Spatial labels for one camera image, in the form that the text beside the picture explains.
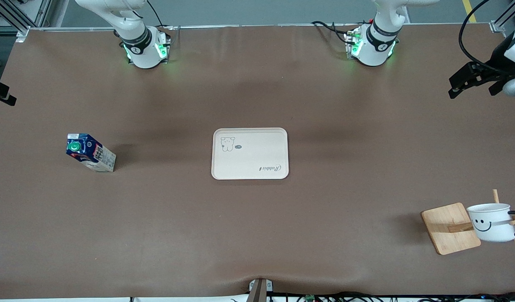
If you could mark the blue white milk carton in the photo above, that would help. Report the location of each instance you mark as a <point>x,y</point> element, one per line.
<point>96,157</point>

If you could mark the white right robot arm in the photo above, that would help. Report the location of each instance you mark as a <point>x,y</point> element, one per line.
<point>142,56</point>

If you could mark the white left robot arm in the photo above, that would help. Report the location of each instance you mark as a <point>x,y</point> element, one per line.
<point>377,50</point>

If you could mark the cream tray with bear print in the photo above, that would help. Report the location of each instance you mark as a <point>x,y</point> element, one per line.
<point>257,155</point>

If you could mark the wooden mug stand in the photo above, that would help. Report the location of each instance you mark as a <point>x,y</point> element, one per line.
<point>446,228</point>

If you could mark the brown table mat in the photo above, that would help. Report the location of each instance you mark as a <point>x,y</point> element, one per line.
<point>257,230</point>

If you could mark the green circuit board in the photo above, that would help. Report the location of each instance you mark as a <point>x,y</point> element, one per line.
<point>310,298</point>

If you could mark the aluminium frame profile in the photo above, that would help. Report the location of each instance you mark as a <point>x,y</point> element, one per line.
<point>503,23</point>
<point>10,14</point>

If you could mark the grey metal camera bracket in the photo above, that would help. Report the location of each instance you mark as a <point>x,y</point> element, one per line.
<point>261,290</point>

